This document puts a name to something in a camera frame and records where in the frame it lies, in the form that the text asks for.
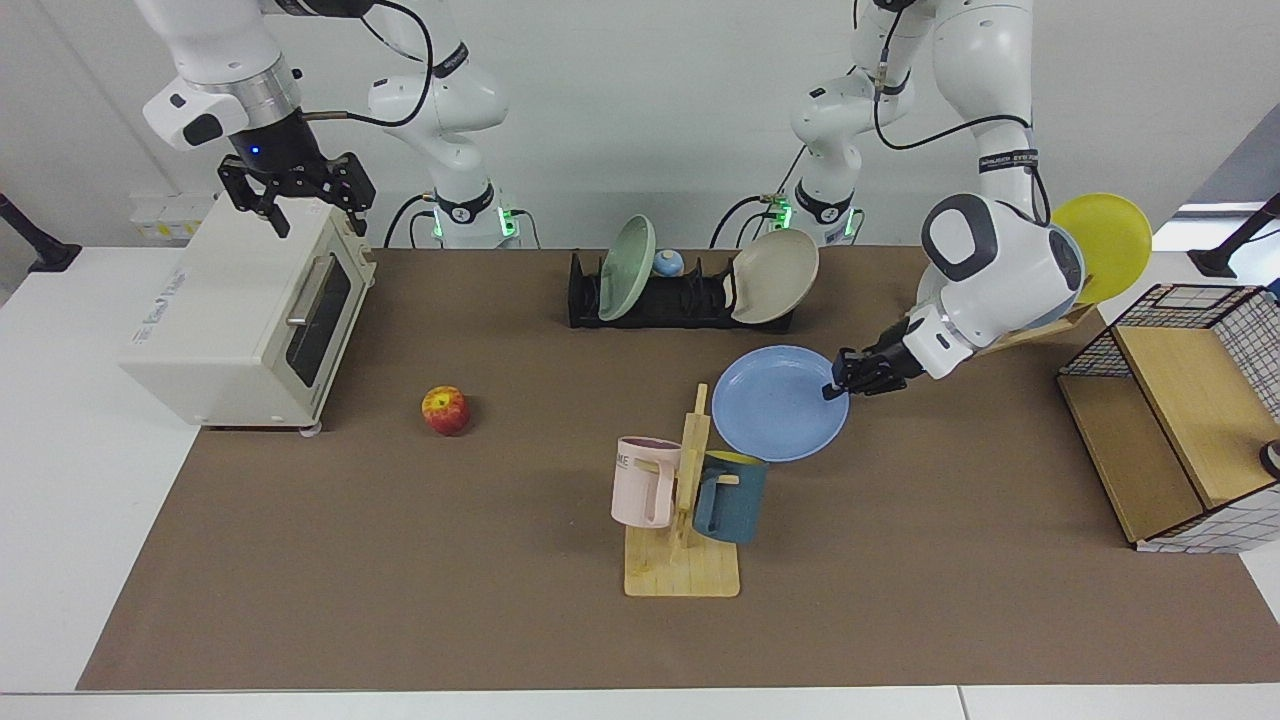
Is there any brown table cloth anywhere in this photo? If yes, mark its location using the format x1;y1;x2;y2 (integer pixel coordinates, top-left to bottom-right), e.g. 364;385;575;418
76;247;1280;691

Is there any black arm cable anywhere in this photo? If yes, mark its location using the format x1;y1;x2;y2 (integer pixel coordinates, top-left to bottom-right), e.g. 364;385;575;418
300;0;436;129
872;0;1051;223

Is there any green plate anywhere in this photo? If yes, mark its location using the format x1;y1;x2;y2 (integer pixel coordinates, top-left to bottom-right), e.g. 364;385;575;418
597;215;657;323

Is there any light blue plate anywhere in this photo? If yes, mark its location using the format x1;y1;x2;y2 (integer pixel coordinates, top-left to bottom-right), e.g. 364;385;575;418
1030;225;1088;333

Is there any red yellow apple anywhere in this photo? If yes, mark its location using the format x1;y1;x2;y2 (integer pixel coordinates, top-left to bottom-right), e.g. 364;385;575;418
421;386;472;437

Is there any beige plate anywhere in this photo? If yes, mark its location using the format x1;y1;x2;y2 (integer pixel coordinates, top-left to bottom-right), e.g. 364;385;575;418
730;228;821;326

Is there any black base cable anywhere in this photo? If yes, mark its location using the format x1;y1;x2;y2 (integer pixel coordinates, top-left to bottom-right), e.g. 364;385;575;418
384;194;441;249
709;145;806;249

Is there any black dish rack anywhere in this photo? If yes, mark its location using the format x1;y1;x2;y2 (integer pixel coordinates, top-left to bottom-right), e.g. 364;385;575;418
567;250;796;333

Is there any pale toaster oven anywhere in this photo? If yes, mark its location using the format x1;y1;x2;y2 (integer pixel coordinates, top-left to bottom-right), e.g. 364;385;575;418
118;190;378;437

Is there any yellow plate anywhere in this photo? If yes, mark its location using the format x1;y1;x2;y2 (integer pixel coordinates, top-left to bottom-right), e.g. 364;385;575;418
1050;192;1154;305

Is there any dark teal cup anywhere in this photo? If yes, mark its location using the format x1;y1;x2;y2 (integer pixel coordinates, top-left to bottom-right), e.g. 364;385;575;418
692;450;770;546

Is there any black stand leg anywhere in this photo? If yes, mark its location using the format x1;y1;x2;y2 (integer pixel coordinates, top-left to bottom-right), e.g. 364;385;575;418
0;193;83;274
1188;193;1280;280

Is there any pink cup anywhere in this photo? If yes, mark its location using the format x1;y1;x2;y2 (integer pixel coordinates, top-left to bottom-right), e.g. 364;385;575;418
611;436;684;529

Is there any white wall socket box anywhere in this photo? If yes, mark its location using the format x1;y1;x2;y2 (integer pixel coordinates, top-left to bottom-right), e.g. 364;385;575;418
130;192;216;242

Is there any wooden plate rack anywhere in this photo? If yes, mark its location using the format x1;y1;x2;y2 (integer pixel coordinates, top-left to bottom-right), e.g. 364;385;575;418
975;300;1101;357

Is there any wooden cup stand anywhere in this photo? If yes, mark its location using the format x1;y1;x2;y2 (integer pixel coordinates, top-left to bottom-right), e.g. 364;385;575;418
623;384;742;599

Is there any wire basket with wooden floor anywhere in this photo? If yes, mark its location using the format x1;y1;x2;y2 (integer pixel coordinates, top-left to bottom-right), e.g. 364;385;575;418
1057;283;1280;554

